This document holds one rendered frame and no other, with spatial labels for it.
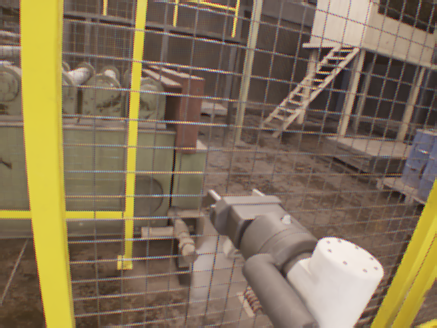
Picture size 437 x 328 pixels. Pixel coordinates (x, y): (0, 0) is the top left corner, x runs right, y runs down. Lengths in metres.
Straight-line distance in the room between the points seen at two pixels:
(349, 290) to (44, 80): 0.47
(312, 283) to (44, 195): 0.43
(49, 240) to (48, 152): 0.17
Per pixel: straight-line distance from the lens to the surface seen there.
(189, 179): 2.47
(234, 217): 0.40
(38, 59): 0.49
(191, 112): 2.19
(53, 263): 0.62
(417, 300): 1.46
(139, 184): 2.37
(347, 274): 0.28
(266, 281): 0.30
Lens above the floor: 1.42
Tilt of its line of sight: 18 degrees down
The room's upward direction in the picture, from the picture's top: 9 degrees clockwise
